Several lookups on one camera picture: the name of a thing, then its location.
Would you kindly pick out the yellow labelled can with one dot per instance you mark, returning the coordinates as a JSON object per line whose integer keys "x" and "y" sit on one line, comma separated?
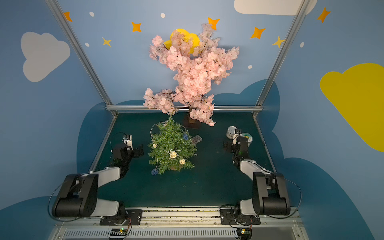
{"x": 248, "y": 136}

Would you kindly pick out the diagonal frame post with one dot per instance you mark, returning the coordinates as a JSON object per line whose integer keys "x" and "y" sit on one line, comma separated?
{"x": 292, "y": 32}
{"x": 59, "y": 15}

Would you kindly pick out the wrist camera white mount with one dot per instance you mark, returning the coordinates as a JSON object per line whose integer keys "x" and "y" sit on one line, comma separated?
{"x": 236, "y": 134}
{"x": 127, "y": 140}

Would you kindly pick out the left controller board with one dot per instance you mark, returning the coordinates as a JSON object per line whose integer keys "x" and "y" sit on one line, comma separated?
{"x": 118, "y": 234}

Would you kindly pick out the right controller board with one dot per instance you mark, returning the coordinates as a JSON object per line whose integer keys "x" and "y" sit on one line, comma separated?
{"x": 244, "y": 234}

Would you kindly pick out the controller board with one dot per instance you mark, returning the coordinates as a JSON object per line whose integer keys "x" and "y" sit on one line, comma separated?
{"x": 244, "y": 234}
{"x": 118, "y": 234}

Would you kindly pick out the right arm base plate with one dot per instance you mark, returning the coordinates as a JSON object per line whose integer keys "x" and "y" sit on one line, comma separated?
{"x": 231, "y": 216}

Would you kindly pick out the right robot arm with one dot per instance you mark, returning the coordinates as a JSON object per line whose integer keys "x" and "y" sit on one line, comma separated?
{"x": 269, "y": 190}

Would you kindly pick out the pink cherry blossom tree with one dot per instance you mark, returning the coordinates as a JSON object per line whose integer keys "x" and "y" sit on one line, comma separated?
{"x": 198, "y": 62}

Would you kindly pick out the silver tin can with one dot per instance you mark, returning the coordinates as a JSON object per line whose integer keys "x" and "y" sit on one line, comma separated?
{"x": 231, "y": 130}

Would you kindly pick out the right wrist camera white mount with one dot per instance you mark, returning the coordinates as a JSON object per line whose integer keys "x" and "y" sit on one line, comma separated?
{"x": 236, "y": 134}

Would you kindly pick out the small green christmas tree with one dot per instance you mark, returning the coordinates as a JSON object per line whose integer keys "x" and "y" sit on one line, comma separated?
{"x": 171, "y": 147}

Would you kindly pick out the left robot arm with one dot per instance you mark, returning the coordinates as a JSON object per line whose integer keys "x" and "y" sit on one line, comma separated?
{"x": 78, "y": 195}

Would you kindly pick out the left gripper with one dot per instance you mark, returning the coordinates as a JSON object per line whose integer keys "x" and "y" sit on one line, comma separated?
{"x": 135, "y": 150}

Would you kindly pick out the right diagonal frame post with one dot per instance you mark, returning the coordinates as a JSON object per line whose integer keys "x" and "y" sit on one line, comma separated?
{"x": 292, "y": 32}

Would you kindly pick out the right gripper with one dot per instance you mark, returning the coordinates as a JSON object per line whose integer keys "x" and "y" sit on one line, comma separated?
{"x": 229, "y": 144}

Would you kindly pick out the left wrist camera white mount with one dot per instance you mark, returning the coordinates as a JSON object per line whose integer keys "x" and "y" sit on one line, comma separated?
{"x": 127, "y": 140}

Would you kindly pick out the clear battery box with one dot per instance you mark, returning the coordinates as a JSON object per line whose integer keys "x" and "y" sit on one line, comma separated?
{"x": 196, "y": 139}

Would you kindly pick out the left diagonal frame post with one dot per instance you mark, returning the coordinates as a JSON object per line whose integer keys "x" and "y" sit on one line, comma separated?
{"x": 59, "y": 15}

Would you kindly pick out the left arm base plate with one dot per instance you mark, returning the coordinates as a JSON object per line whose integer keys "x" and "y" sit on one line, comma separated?
{"x": 132, "y": 216}

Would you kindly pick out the aluminium mounting rail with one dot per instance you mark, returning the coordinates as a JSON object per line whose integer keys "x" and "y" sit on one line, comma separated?
{"x": 185, "y": 217}

